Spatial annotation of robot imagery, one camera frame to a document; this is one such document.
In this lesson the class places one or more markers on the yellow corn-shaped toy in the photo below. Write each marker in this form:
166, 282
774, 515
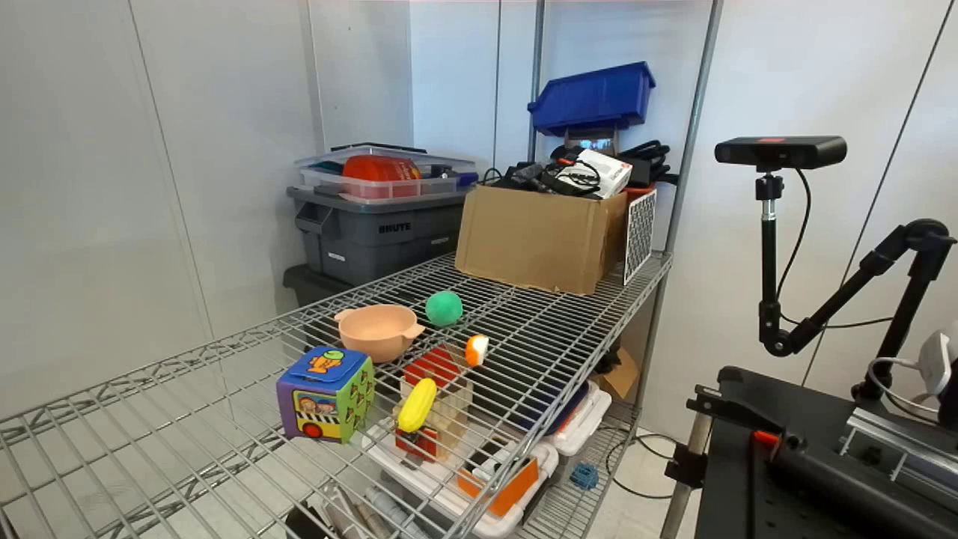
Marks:
418, 406

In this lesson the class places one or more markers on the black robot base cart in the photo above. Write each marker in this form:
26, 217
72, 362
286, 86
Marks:
789, 463

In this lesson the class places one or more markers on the green ball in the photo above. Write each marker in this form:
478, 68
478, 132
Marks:
445, 310

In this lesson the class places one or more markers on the orange and white toy piece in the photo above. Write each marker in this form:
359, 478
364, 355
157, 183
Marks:
478, 348

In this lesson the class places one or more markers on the cardboard box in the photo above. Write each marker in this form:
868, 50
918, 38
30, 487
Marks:
539, 240

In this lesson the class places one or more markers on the red block under shelf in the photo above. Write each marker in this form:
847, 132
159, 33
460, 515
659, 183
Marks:
433, 362

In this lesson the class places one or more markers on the peach plastic bowl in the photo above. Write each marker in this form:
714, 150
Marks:
379, 330

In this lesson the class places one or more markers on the grey storage tote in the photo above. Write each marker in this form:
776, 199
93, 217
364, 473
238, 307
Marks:
353, 240

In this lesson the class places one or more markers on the clear lidded container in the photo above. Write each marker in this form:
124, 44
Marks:
380, 174

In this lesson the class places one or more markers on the colourful toy cube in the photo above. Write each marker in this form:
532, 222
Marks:
325, 394

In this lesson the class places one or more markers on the blue plastic bin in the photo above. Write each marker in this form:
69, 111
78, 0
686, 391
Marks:
594, 99

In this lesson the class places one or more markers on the white and orange case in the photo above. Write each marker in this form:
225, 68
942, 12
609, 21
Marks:
449, 493

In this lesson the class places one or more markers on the wire shelf rack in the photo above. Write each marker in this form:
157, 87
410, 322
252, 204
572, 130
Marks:
193, 446

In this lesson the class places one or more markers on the black camera on stand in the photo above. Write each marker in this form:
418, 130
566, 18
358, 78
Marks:
770, 150

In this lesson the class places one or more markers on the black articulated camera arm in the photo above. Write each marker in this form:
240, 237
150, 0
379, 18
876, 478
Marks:
927, 240

